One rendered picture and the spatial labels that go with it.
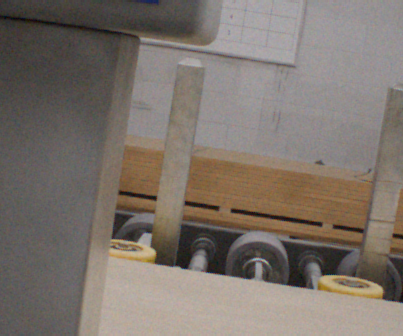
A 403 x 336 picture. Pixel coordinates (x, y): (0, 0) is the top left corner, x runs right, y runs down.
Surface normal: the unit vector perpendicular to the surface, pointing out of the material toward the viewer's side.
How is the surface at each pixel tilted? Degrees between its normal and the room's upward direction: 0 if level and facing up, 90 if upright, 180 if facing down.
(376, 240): 90
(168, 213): 90
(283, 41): 90
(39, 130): 90
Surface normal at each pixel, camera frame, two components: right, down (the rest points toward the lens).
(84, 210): -0.05, 0.11
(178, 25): -0.09, 0.36
